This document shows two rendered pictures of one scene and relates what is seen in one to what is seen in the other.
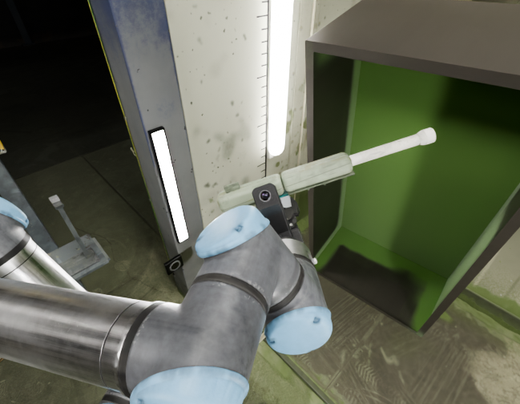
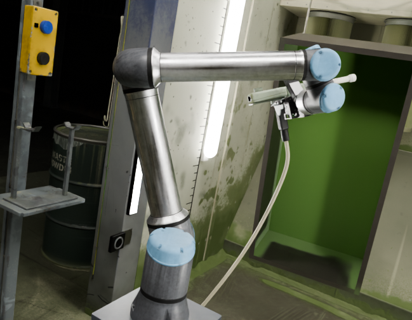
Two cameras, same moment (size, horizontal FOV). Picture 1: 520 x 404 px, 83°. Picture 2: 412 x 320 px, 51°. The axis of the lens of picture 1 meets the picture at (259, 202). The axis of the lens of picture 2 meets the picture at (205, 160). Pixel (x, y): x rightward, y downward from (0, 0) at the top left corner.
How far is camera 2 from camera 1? 1.32 m
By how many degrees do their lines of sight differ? 32
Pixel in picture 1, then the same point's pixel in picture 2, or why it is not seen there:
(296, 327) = (334, 89)
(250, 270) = not seen: hidden behind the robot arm
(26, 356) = (260, 60)
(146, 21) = (166, 19)
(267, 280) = not seen: hidden behind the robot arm
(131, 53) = (154, 34)
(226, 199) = (257, 93)
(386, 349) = not seen: outside the picture
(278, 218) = (299, 87)
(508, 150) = (386, 124)
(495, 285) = (404, 292)
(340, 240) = (271, 239)
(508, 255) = (406, 262)
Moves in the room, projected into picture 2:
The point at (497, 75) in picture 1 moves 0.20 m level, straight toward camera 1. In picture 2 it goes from (376, 51) to (375, 46)
